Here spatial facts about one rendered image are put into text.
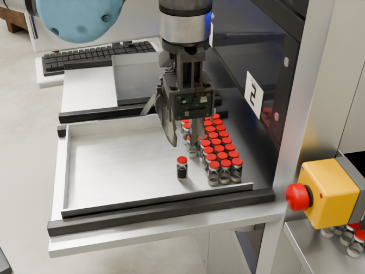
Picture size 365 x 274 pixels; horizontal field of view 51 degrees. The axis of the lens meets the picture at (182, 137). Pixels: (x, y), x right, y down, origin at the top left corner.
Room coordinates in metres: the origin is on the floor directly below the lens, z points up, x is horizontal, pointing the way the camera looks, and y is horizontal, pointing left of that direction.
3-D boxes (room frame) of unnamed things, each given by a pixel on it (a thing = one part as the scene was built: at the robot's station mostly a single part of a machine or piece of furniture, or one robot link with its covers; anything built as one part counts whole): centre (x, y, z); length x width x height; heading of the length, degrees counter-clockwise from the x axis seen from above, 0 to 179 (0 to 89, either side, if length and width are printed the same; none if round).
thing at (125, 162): (0.59, 0.06, 0.90); 0.34 x 0.26 x 0.04; 101
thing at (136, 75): (0.95, 0.02, 0.90); 0.34 x 0.26 x 0.04; 102
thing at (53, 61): (1.25, 0.29, 0.82); 0.40 x 0.14 x 0.02; 109
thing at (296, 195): (0.39, -0.17, 0.99); 0.04 x 0.04 x 0.04; 12
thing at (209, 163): (0.62, -0.04, 0.91); 0.18 x 0.02 x 0.05; 11
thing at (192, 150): (0.62, -0.02, 0.91); 0.02 x 0.02 x 0.05
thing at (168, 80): (0.53, -0.01, 1.12); 0.09 x 0.08 x 0.12; 12
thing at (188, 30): (0.54, -0.01, 1.20); 0.08 x 0.08 x 0.05
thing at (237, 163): (0.62, -0.09, 0.91); 0.18 x 0.02 x 0.05; 11
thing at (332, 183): (0.40, -0.22, 1.00); 0.08 x 0.07 x 0.07; 102
